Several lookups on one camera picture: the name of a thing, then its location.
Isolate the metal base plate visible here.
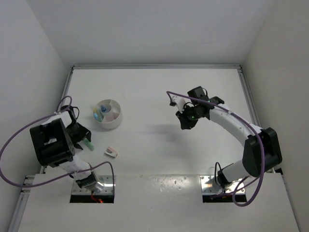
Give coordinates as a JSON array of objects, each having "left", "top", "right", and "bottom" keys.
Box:
[
  {"left": 71, "top": 175, "right": 115, "bottom": 196},
  {"left": 199, "top": 175, "right": 241, "bottom": 196}
]

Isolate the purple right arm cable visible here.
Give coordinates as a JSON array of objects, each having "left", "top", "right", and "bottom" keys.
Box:
[{"left": 166, "top": 90, "right": 266, "bottom": 207}]

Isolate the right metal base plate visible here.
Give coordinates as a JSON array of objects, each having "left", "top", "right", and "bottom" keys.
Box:
[{"left": 199, "top": 175, "right": 241, "bottom": 196}]

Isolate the clear blue spray bottle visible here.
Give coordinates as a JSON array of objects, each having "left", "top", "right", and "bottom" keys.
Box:
[{"left": 100, "top": 105, "right": 107, "bottom": 113}]

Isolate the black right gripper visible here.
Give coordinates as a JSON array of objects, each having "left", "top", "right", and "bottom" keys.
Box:
[{"left": 176, "top": 104, "right": 203, "bottom": 130}]

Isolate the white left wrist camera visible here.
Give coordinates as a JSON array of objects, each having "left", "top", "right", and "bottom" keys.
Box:
[{"left": 56, "top": 105, "right": 80, "bottom": 122}]

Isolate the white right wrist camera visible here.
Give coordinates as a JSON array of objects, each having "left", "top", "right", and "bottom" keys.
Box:
[{"left": 169, "top": 95, "right": 186, "bottom": 114}]

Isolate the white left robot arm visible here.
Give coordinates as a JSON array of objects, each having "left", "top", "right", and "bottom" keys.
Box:
[{"left": 29, "top": 111, "right": 103, "bottom": 192}]

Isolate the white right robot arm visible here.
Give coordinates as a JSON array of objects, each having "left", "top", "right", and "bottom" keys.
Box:
[{"left": 170, "top": 87, "right": 282, "bottom": 188}]

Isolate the pink white stapler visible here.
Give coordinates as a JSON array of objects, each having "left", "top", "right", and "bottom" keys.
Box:
[{"left": 104, "top": 146, "right": 118, "bottom": 159}]

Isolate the small green highlighter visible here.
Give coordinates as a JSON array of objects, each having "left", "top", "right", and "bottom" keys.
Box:
[{"left": 83, "top": 138, "right": 94, "bottom": 151}]

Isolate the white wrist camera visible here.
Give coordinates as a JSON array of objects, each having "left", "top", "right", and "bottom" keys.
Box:
[
  {"left": 169, "top": 95, "right": 186, "bottom": 114},
  {"left": 56, "top": 105, "right": 80, "bottom": 122}
]

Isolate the pink highlighter pen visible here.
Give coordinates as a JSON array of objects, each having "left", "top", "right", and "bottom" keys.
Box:
[{"left": 103, "top": 112, "right": 119, "bottom": 123}]

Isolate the white round divided container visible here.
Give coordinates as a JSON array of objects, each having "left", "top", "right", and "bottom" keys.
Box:
[{"left": 95, "top": 99, "right": 123, "bottom": 130}]

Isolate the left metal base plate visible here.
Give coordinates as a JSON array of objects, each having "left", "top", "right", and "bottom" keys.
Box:
[{"left": 71, "top": 175, "right": 115, "bottom": 196}]

